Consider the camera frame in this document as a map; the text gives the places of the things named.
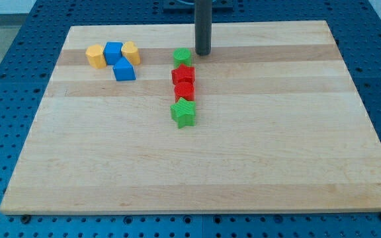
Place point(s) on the blue triangle block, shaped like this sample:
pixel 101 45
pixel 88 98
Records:
pixel 123 70

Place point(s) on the yellow heart block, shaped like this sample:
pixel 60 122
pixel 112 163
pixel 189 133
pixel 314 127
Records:
pixel 131 53

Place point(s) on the green star block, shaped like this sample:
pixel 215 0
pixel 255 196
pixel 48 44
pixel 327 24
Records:
pixel 183 112

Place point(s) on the red cylinder block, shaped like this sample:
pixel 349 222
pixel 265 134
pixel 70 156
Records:
pixel 184 90

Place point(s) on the red star block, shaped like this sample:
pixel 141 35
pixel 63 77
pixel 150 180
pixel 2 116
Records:
pixel 183 73

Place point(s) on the green cylinder block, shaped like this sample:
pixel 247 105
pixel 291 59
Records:
pixel 182 56

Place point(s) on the wooden board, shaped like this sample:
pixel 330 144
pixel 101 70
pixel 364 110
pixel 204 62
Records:
pixel 280 128

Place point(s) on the blue cube block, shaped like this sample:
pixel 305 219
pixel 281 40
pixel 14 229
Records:
pixel 112 52

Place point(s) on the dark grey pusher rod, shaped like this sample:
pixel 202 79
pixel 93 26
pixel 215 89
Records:
pixel 202 26

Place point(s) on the yellow hexagon block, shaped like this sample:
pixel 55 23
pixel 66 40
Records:
pixel 95 56

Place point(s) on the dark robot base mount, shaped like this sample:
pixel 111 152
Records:
pixel 188 5

